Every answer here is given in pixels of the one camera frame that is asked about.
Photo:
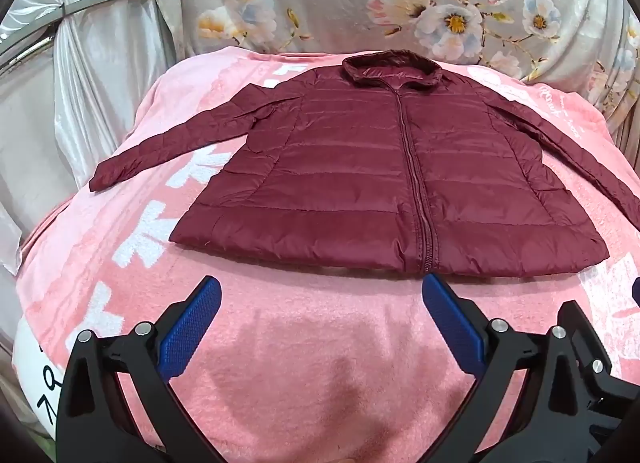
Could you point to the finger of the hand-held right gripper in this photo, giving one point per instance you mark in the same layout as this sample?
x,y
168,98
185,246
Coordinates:
x,y
592,343
636,290

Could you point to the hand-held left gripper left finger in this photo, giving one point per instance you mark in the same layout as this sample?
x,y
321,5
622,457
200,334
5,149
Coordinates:
x,y
192,328

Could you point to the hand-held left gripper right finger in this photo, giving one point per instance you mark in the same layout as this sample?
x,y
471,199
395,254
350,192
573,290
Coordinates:
x,y
450,325

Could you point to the maroon puffer jacket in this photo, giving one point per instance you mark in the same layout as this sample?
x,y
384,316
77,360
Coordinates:
x,y
350,168

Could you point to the pink printed blanket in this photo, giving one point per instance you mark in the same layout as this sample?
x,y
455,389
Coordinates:
x,y
300,333

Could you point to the white printed cloth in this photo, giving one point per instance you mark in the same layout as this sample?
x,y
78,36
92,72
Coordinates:
x,y
35,373

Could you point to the white satin curtain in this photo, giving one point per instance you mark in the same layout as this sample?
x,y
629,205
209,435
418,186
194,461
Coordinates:
x,y
100,68

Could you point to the grey floral cloth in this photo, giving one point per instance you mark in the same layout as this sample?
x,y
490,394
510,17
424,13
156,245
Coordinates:
x,y
350,3

